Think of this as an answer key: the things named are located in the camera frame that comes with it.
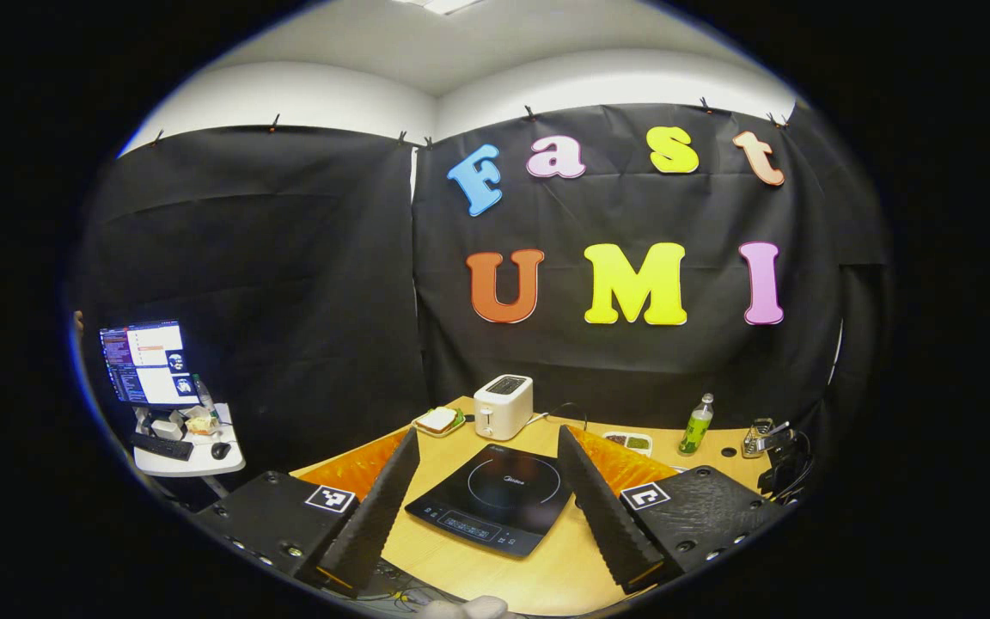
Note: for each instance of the green plate with sandwich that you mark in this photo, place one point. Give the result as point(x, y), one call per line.
point(437, 420)

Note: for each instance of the black computer mouse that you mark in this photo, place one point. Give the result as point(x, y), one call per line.
point(220, 450)

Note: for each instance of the laptop screen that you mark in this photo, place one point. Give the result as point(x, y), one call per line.
point(147, 365)

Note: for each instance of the black induction cooktop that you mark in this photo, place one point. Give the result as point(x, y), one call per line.
point(495, 499)

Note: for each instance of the black keyboard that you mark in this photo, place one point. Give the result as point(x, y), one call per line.
point(160, 446)

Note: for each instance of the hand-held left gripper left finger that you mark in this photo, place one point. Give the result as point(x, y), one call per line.
point(375, 507)

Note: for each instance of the small clear bottle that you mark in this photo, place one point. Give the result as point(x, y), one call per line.
point(203, 395)

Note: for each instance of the white divided bean dish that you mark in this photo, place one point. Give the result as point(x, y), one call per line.
point(628, 442)

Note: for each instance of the white side table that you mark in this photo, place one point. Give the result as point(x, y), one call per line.
point(198, 462)

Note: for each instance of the ceiling light panel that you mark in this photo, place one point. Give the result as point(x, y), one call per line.
point(442, 5)

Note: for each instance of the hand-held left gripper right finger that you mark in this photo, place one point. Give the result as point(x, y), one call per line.
point(607, 516)

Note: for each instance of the white toaster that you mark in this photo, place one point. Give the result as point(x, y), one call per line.
point(504, 411)

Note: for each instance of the green drink bottle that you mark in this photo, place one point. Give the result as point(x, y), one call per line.
point(695, 432)

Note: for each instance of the white box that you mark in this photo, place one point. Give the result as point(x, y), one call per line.
point(167, 428)

